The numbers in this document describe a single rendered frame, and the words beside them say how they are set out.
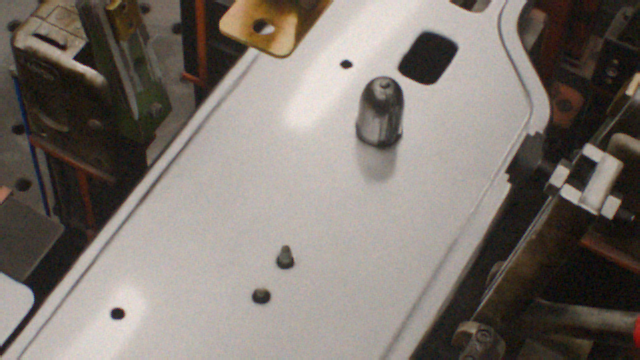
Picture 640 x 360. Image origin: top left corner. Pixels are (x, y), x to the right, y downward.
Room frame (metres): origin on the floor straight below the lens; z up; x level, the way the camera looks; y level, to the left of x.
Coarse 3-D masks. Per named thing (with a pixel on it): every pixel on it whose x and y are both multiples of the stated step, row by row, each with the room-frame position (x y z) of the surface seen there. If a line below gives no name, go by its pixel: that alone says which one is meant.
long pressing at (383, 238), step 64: (384, 0) 0.64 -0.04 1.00; (448, 0) 0.65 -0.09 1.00; (512, 0) 0.65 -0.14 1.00; (256, 64) 0.57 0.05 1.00; (320, 64) 0.57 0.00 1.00; (384, 64) 0.58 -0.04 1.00; (448, 64) 0.58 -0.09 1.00; (512, 64) 0.59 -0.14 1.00; (192, 128) 0.51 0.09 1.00; (256, 128) 0.51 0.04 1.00; (320, 128) 0.51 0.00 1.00; (448, 128) 0.52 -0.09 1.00; (512, 128) 0.53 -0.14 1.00; (192, 192) 0.45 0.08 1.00; (256, 192) 0.46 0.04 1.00; (320, 192) 0.46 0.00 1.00; (384, 192) 0.46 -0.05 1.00; (448, 192) 0.47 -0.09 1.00; (512, 192) 0.47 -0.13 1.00; (128, 256) 0.40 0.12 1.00; (192, 256) 0.41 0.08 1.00; (256, 256) 0.41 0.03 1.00; (320, 256) 0.41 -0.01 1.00; (384, 256) 0.42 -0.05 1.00; (448, 256) 0.42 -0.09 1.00; (64, 320) 0.35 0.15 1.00; (128, 320) 0.35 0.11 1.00; (192, 320) 0.36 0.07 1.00; (256, 320) 0.36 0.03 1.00; (320, 320) 0.37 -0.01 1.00; (384, 320) 0.37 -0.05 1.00
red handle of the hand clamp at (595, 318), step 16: (544, 304) 0.34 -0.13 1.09; (560, 304) 0.33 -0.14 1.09; (528, 320) 0.33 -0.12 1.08; (544, 320) 0.32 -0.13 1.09; (560, 320) 0.32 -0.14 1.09; (576, 320) 0.32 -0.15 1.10; (592, 320) 0.32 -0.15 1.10; (608, 320) 0.32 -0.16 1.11; (624, 320) 0.31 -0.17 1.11; (560, 336) 0.32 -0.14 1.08; (576, 336) 0.31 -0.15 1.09; (592, 336) 0.31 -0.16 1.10; (608, 336) 0.31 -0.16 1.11; (624, 336) 0.30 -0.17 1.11
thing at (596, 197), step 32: (512, 160) 0.34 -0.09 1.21; (544, 160) 0.35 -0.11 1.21; (576, 160) 0.35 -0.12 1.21; (608, 160) 0.34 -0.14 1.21; (544, 192) 0.33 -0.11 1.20; (576, 192) 0.32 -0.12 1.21; (608, 192) 0.33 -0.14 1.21; (544, 224) 0.32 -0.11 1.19; (576, 224) 0.32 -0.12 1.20; (512, 256) 0.35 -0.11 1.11; (544, 256) 0.32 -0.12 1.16; (512, 288) 0.32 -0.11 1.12; (480, 320) 0.33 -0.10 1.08; (512, 320) 0.32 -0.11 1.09
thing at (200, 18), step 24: (192, 0) 0.65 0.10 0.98; (216, 0) 0.64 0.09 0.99; (192, 24) 0.65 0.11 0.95; (216, 24) 0.64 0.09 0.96; (264, 24) 0.64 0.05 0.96; (192, 48) 0.65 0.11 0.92; (216, 48) 0.64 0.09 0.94; (240, 48) 0.63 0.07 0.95; (192, 72) 0.65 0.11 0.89; (216, 72) 0.64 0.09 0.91
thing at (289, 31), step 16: (240, 0) 0.39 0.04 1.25; (256, 0) 0.39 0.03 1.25; (272, 0) 0.40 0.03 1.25; (288, 0) 0.40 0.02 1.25; (320, 0) 0.40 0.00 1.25; (224, 16) 0.38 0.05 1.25; (240, 16) 0.38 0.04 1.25; (256, 16) 0.38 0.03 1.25; (272, 16) 0.38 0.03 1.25; (288, 16) 0.39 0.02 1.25; (304, 16) 0.39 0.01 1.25; (320, 16) 0.39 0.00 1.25; (224, 32) 0.37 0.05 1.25; (240, 32) 0.37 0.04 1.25; (272, 32) 0.37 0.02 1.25; (288, 32) 0.38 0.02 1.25; (304, 32) 0.38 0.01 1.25; (256, 48) 0.37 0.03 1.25; (272, 48) 0.37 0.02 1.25; (288, 48) 0.37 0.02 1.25
